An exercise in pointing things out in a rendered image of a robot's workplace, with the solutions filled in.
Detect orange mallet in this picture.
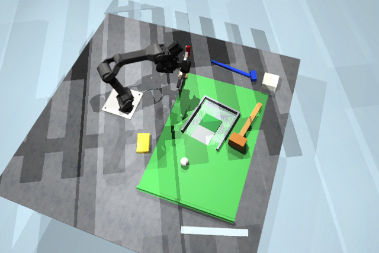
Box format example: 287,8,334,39
228,102,262,151

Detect white flat bar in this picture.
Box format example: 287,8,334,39
181,226,248,236

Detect white golf ball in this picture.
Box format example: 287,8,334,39
180,158,189,166

